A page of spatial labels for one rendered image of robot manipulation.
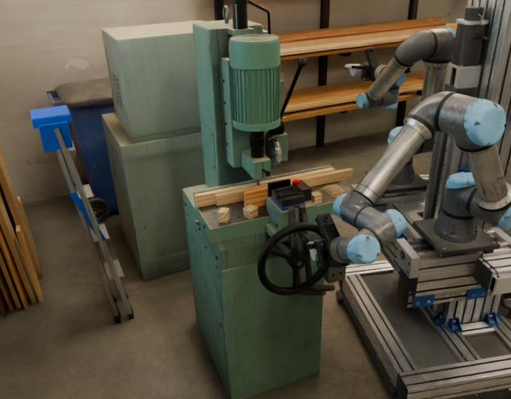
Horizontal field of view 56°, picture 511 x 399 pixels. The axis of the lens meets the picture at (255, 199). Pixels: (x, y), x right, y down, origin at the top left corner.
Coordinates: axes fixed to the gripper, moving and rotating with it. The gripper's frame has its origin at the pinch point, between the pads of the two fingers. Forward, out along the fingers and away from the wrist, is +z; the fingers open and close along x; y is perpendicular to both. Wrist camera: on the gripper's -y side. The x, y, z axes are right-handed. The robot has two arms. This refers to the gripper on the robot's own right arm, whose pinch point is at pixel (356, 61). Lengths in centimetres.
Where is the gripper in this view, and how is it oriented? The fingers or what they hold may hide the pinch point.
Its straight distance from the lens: 268.1
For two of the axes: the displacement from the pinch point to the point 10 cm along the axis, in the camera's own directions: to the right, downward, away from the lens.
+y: 1.5, 8.5, 5.0
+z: -4.1, -4.1, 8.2
